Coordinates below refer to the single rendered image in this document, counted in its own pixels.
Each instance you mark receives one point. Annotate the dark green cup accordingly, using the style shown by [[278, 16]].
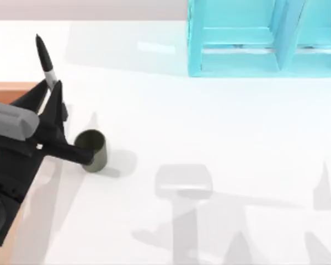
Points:
[[100, 159]]

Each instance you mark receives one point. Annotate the black and white marker pen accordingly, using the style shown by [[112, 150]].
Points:
[[44, 56]]

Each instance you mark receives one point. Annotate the pale grey rounded box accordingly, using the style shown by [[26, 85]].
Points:
[[8, 118]]

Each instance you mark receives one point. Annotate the light blue rack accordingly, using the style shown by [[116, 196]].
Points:
[[237, 63]]

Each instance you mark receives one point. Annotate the salmon-coloured shallow box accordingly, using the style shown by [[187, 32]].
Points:
[[2, 92]]

